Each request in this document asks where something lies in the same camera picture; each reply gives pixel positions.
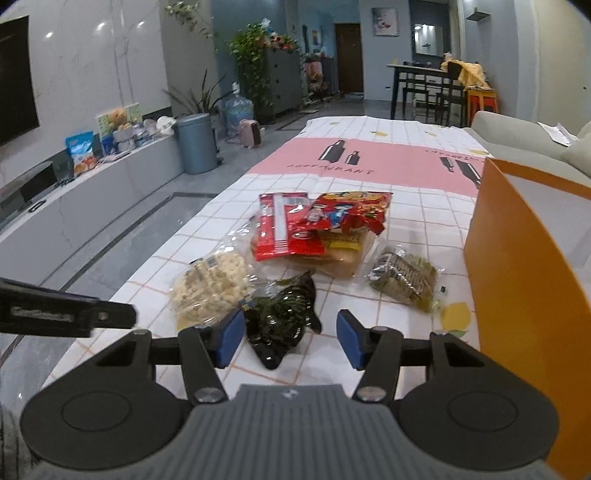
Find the black media box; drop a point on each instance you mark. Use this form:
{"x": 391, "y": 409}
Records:
{"x": 32, "y": 184}

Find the orange stool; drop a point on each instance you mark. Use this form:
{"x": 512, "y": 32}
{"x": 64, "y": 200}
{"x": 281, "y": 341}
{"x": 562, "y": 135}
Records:
{"x": 480, "y": 99}

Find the white TV bench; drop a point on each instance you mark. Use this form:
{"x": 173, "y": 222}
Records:
{"x": 92, "y": 194}

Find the black television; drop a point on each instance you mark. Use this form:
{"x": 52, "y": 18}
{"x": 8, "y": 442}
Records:
{"x": 14, "y": 78}

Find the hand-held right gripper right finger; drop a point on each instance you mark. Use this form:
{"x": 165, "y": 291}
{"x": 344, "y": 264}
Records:
{"x": 350, "y": 339}

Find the orange cardboard box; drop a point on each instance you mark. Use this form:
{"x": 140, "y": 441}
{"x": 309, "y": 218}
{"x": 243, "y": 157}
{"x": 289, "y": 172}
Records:
{"x": 517, "y": 286}

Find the wall mirror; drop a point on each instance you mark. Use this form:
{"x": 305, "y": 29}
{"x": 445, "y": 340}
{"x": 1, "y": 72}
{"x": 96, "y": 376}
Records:
{"x": 428, "y": 39}

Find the red white-striped snack packet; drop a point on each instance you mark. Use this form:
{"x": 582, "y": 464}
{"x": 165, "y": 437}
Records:
{"x": 277, "y": 226}

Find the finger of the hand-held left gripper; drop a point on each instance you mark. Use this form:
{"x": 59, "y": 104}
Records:
{"x": 115, "y": 315}

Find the dark wooden door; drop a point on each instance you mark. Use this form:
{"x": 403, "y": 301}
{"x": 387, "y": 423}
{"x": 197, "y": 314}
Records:
{"x": 348, "y": 60}

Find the teddy photo card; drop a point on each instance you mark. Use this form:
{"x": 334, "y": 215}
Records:
{"x": 117, "y": 117}

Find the green cracker packet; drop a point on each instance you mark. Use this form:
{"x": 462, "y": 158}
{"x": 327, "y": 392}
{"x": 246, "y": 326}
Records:
{"x": 406, "y": 277}

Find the small wall poster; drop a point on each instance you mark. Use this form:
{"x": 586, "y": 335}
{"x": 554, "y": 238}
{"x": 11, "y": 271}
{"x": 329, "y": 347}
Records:
{"x": 316, "y": 38}

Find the dark green snack packet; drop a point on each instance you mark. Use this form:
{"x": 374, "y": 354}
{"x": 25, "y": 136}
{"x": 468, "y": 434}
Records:
{"x": 281, "y": 318}

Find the black dining chair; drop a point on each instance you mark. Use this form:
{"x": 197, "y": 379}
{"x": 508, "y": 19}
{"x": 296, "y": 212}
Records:
{"x": 422, "y": 92}
{"x": 455, "y": 97}

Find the blue snack bag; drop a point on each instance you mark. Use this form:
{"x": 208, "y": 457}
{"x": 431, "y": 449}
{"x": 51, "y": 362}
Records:
{"x": 82, "y": 152}

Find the framed wall picture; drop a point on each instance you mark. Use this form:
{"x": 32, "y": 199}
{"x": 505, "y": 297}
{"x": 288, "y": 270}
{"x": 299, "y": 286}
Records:
{"x": 385, "y": 21}

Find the grey cabinet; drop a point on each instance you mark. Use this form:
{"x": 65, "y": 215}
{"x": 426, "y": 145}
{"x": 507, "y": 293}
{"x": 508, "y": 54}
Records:
{"x": 284, "y": 81}

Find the yellow cloth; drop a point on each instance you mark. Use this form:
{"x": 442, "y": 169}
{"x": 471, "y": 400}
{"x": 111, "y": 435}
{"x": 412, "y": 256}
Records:
{"x": 471, "y": 71}

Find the grey sofa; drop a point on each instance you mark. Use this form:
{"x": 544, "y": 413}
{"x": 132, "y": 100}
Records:
{"x": 508, "y": 134}

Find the blue water jug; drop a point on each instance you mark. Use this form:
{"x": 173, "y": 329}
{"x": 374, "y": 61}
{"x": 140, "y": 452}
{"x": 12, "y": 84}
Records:
{"x": 239, "y": 113}

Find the pink heater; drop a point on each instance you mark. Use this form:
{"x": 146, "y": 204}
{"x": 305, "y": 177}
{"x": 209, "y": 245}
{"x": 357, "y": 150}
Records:
{"x": 250, "y": 133}

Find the grey trash can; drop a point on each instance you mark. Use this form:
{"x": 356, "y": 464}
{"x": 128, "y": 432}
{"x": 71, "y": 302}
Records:
{"x": 196, "y": 143}

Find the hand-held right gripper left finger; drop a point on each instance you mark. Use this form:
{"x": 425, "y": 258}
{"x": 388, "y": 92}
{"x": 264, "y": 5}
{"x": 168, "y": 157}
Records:
{"x": 228, "y": 339}

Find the packaged bread slices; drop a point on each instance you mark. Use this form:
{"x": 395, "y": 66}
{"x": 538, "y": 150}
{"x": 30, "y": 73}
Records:
{"x": 332, "y": 265}

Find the ivy plant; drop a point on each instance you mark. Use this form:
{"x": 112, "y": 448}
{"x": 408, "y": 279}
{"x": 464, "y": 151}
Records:
{"x": 249, "y": 50}

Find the hanging wall plant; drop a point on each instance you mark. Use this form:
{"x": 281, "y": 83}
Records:
{"x": 189, "y": 14}

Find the shoe rack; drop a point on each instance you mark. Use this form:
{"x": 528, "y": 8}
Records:
{"x": 318, "y": 78}

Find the row of stuffed toys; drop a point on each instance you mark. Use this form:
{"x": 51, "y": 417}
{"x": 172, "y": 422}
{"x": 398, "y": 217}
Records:
{"x": 281, "y": 41}

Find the white bowl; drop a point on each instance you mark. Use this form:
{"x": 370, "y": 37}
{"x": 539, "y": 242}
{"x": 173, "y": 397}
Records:
{"x": 166, "y": 125}

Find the white papers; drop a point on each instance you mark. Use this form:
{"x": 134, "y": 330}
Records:
{"x": 556, "y": 133}

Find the pale puffed snack packet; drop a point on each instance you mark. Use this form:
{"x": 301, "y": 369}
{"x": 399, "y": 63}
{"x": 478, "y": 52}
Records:
{"x": 212, "y": 286}

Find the long-leaf potted plant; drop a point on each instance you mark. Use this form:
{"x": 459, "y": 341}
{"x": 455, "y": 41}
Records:
{"x": 198, "y": 99}

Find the dining table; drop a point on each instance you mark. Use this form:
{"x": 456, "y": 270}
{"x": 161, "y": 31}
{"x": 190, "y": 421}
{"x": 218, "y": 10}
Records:
{"x": 415, "y": 68}

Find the red cartoon snack bag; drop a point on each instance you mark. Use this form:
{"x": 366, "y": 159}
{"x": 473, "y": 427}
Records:
{"x": 351, "y": 207}

